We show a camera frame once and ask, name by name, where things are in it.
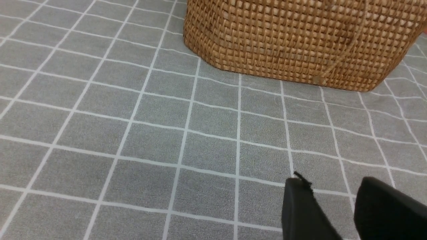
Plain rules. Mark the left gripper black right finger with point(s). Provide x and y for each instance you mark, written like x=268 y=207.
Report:
x=385 y=213

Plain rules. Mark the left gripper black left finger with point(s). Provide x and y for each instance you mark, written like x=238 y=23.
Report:
x=302 y=216

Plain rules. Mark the woven wicker basket green lining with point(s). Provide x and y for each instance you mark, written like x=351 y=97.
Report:
x=343 y=44

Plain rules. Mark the grey checked tablecloth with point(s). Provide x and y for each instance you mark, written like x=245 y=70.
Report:
x=112 y=129

